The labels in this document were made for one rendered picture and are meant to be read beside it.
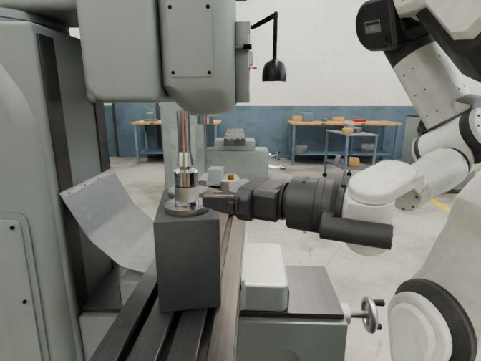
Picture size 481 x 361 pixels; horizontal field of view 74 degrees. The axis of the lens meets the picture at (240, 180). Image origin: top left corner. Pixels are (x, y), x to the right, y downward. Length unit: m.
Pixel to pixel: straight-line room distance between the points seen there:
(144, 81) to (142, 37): 0.10
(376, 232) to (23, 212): 0.84
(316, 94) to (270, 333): 6.82
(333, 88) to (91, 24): 6.96
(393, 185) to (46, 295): 0.91
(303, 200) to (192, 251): 0.24
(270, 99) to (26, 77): 6.73
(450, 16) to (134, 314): 0.69
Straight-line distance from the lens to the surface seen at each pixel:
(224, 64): 0.86
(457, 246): 0.58
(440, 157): 0.63
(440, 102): 0.70
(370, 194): 0.47
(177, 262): 0.62
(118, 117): 8.03
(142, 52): 0.87
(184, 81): 0.86
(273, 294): 0.96
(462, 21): 0.52
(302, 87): 7.52
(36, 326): 1.12
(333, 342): 1.07
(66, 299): 1.08
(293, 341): 1.05
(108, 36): 0.90
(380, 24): 0.73
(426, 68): 0.71
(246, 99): 0.92
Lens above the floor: 1.35
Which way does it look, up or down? 14 degrees down
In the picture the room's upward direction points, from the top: straight up
